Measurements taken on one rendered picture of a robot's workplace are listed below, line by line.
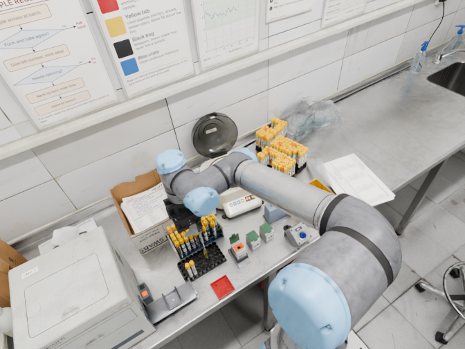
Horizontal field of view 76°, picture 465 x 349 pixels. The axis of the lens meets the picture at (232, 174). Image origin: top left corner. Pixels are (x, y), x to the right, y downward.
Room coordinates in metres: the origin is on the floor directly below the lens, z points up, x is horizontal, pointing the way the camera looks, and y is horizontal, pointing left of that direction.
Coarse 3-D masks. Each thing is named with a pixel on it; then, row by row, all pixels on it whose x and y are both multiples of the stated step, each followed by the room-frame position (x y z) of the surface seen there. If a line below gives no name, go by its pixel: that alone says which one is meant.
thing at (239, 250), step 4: (232, 244) 0.58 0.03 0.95; (236, 244) 0.58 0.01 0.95; (240, 244) 0.58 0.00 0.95; (232, 248) 0.57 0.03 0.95; (236, 248) 0.56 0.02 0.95; (240, 248) 0.56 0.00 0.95; (244, 248) 0.56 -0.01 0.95; (232, 252) 0.57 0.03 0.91; (236, 252) 0.55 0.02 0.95; (240, 252) 0.55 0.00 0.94; (244, 252) 0.55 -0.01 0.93; (236, 256) 0.55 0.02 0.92; (240, 256) 0.54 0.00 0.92
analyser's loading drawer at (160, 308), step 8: (176, 288) 0.45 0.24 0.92; (184, 288) 0.45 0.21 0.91; (192, 288) 0.44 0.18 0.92; (168, 296) 0.43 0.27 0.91; (176, 296) 0.42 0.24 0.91; (184, 296) 0.42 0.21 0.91; (192, 296) 0.42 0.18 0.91; (152, 304) 0.41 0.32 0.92; (160, 304) 0.40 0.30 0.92; (168, 304) 0.40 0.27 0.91; (176, 304) 0.40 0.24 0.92; (184, 304) 0.39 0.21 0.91; (152, 312) 0.38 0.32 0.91; (160, 312) 0.37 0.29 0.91; (168, 312) 0.37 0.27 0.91; (152, 320) 0.35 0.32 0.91
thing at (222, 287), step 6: (222, 276) 0.49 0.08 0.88; (216, 282) 0.48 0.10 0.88; (222, 282) 0.47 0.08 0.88; (228, 282) 0.47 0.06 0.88; (216, 288) 0.45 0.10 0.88; (222, 288) 0.45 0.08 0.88; (228, 288) 0.45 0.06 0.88; (234, 288) 0.44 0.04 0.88; (216, 294) 0.43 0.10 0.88; (222, 294) 0.43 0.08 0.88
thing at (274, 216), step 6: (264, 204) 0.73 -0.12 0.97; (270, 204) 0.73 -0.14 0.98; (264, 210) 0.73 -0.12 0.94; (270, 210) 0.70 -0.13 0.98; (276, 210) 0.71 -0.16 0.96; (264, 216) 0.73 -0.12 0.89; (270, 216) 0.70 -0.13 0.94; (276, 216) 0.71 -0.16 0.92; (282, 216) 0.72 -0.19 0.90; (288, 216) 0.72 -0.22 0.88; (270, 222) 0.70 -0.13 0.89; (276, 222) 0.70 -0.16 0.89
